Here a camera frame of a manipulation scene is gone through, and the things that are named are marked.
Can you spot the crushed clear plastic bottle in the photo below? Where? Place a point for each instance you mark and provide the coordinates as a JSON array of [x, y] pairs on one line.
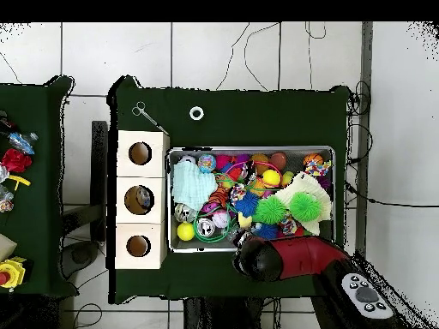
[[144, 198]]

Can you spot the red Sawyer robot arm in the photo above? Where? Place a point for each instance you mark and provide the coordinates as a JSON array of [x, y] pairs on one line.
[[301, 255]]

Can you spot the wooden box with three holes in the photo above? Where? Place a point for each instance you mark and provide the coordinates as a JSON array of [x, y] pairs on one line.
[[157, 192]]

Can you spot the tiger striped plush toy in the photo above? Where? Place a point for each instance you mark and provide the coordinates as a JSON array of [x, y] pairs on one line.
[[219, 196]]

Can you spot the globe print ball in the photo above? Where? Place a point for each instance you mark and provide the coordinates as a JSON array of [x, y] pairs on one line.
[[206, 163]]

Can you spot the light blue muslin cloth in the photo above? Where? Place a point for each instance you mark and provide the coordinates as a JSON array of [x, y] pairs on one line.
[[192, 186]]

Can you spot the blue spiky ball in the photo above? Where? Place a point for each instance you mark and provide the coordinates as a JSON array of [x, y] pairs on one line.
[[247, 204]]

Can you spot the yellow smiley ball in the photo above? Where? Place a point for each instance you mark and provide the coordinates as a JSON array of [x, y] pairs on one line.
[[271, 178]]

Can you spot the clear bottle blue label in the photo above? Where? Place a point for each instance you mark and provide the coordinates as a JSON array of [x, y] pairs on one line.
[[240, 235]]

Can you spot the small green spiky toy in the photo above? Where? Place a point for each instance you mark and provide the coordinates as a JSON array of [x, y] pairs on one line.
[[270, 209]]

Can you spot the dark green tablecloth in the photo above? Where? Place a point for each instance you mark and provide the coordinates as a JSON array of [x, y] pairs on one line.
[[41, 205], [257, 120]]

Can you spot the large green spiky toy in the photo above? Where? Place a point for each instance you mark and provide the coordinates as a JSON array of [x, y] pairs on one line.
[[305, 206]]

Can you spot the cream knitted cloth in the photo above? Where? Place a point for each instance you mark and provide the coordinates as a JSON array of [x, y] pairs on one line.
[[310, 184]]

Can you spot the orange basketball toy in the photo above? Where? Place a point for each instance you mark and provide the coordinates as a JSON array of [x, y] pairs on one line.
[[312, 159]]

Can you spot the silver scissors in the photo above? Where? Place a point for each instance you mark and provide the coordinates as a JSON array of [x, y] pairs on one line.
[[147, 116]]

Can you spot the colourful spotted cloth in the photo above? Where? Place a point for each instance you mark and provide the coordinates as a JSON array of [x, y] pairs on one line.
[[317, 168]]

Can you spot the black upright panel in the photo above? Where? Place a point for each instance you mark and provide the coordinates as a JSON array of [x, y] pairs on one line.
[[99, 154]]

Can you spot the yellow plastic piece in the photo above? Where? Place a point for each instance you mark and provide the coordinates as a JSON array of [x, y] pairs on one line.
[[20, 180]]

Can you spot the blue and clear packet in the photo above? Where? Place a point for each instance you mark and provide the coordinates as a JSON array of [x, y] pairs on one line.
[[22, 142]]

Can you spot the red crumpled item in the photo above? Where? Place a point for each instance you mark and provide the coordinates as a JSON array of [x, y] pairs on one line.
[[15, 160]]

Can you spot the clear plastic packet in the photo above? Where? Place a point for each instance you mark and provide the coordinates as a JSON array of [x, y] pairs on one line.
[[6, 200]]

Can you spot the beige box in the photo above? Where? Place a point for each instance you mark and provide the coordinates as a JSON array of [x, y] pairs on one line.
[[6, 246]]

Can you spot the yellow emergency stop button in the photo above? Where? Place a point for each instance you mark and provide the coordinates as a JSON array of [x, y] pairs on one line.
[[12, 272]]

